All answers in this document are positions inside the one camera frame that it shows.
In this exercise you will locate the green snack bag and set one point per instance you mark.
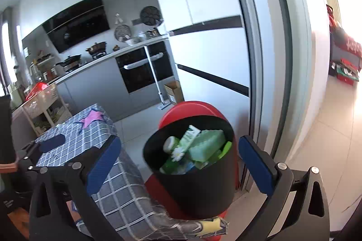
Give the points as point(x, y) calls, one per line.
point(223, 151)

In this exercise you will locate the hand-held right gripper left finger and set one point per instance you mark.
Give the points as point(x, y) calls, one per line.
point(106, 164)

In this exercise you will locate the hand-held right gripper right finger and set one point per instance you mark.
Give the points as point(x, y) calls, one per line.
point(256, 164)

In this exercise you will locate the pale yellow pad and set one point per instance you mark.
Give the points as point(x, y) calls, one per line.
point(210, 226)

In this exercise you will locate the black round bin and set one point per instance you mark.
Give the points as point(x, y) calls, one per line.
point(195, 190)

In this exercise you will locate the red plastic basket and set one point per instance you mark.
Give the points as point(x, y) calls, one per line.
point(36, 89)

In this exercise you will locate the black built-in oven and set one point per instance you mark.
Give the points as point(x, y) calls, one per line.
point(141, 74)

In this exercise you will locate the beige trolley shelf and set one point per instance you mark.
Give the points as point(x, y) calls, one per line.
point(42, 110)

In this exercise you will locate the green bottle white cap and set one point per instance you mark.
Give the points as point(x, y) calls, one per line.
point(169, 150)

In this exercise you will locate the cardboard box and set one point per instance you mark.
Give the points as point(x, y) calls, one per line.
point(173, 92)

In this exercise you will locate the silver round steamer rack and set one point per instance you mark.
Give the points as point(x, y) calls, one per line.
point(122, 33)

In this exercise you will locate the dark round baking pan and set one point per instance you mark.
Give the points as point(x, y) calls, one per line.
point(150, 15)

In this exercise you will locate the black wok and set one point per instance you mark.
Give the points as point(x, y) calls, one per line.
point(69, 59)

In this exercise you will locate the brown cooking pot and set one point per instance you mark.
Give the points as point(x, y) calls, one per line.
point(96, 48)

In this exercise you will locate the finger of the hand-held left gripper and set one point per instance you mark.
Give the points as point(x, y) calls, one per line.
point(52, 143)

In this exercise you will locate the white mop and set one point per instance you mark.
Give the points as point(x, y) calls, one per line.
point(154, 79)

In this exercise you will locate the grey checkered star tablecloth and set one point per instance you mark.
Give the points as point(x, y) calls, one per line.
point(124, 201)

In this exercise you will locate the grey kitchen counter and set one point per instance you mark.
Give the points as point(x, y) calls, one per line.
point(93, 88)

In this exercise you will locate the white refrigerator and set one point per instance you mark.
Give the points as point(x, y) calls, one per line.
point(206, 54)

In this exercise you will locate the wavy-edged sponge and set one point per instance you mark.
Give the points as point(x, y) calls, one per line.
point(208, 144)

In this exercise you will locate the red round stool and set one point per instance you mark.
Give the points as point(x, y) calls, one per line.
point(189, 109)

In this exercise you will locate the black range hood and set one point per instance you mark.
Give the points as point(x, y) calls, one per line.
point(76, 23)

